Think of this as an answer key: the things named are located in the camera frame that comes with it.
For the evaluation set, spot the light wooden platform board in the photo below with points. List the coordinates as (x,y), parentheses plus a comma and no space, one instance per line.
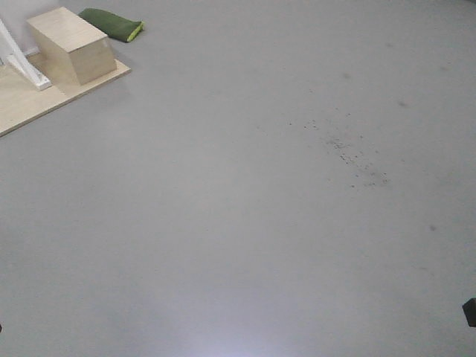
(22,103)

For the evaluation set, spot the green folded cloth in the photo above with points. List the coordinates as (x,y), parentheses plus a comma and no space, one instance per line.
(114,26)

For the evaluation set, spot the light wooden box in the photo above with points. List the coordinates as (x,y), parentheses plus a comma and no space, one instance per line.
(77,48)

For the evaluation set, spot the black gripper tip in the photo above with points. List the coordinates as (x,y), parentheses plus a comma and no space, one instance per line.
(469,310)

